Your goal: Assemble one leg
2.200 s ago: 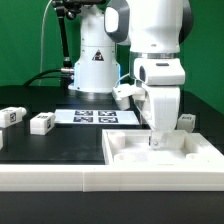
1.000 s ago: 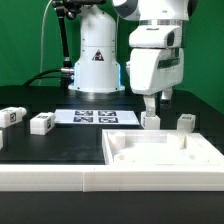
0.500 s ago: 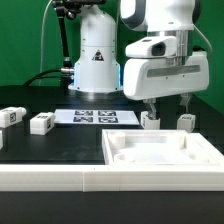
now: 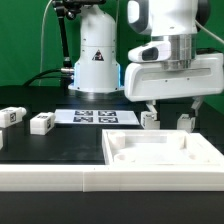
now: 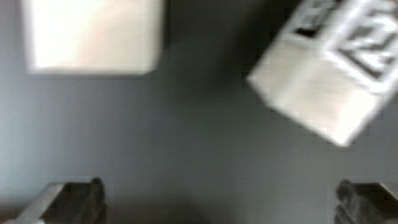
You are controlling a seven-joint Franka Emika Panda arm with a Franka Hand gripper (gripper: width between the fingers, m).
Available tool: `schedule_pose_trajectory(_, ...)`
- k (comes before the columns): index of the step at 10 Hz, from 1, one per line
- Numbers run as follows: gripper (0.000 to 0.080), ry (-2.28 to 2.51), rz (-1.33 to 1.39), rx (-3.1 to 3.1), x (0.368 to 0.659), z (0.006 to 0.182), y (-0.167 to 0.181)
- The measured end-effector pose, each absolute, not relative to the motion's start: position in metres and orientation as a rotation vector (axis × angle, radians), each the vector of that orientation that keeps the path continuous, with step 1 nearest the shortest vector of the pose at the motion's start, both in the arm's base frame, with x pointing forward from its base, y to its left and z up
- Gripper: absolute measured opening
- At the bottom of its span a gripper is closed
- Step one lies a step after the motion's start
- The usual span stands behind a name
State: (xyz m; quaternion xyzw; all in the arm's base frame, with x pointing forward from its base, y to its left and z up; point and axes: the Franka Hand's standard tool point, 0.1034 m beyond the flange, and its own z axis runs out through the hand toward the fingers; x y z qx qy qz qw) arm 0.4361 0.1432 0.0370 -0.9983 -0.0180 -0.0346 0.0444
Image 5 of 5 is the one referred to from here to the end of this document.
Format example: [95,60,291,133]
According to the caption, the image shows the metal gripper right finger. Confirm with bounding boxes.
[333,179,398,224]

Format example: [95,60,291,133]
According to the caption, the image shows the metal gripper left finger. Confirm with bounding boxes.
[10,178,106,224]

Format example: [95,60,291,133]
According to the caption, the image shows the white table leg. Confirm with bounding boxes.
[19,0,164,75]
[246,0,398,147]

